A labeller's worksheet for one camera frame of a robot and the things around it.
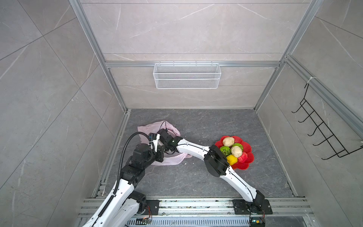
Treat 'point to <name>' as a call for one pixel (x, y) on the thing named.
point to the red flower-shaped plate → (246, 149)
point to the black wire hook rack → (340, 151)
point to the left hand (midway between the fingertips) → (164, 143)
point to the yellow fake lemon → (231, 159)
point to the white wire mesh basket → (186, 76)
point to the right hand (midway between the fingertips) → (154, 144)
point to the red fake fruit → (243, 158)
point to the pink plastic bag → (168, 159)
